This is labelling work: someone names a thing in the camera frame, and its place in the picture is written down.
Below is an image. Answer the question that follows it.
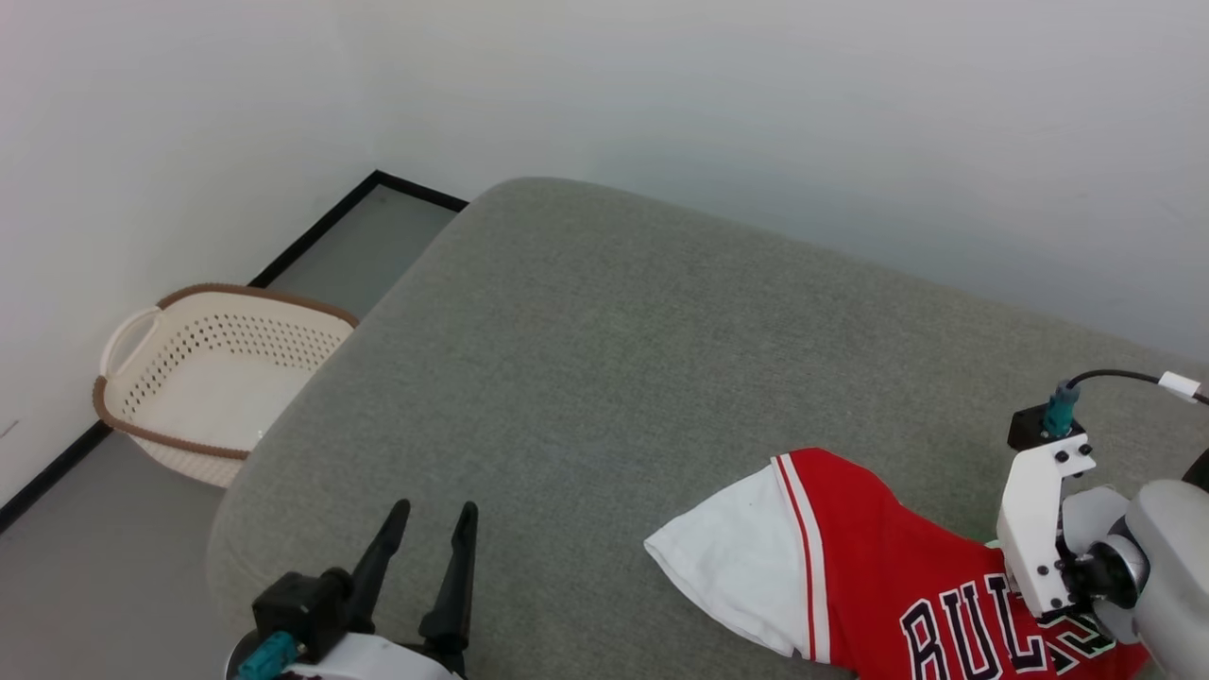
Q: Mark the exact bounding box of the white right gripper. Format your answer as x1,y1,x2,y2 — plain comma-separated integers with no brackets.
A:
996,433,1097,620

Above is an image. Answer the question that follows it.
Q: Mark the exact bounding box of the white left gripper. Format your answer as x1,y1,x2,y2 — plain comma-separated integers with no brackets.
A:
283,499,479,680

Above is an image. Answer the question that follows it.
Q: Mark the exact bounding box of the red Bulls basketball jersey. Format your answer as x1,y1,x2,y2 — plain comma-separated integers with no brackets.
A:
644,448,1151,680

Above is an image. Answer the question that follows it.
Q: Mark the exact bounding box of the cream perforated laundry basket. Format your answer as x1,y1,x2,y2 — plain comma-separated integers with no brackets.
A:
93,282,360,488

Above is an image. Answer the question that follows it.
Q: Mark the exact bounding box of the grey fabric sofa seat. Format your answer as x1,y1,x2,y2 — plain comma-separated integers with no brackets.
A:
206,177,1209,680

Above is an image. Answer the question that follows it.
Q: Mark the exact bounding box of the black skirting strip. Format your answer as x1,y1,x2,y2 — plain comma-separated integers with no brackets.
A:
0,170,468,535

